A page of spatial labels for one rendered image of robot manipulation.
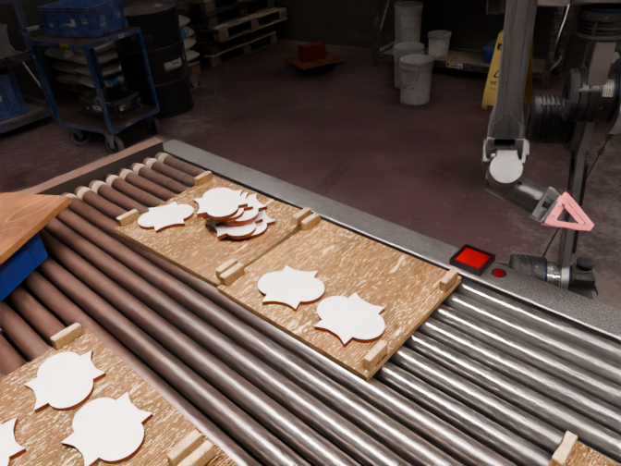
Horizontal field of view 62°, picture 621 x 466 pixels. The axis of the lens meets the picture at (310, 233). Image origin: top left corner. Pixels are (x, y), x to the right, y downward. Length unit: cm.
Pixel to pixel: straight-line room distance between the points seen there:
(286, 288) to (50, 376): 48
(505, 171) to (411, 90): 375
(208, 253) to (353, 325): 44
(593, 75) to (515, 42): 60
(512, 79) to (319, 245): 56
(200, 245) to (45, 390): 48
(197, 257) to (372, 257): 42
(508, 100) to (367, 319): 49
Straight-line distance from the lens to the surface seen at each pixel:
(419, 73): 466
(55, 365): 111
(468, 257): 124
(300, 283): 112
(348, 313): 104
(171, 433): 93
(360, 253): 122
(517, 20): 99
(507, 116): 106
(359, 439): 89
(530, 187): 108
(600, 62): 157
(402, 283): 114
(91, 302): 126
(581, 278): 235
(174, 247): 133
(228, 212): 129
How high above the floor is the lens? 166
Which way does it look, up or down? 34 degrees down
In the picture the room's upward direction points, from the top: 4 degrees counter-clockwise
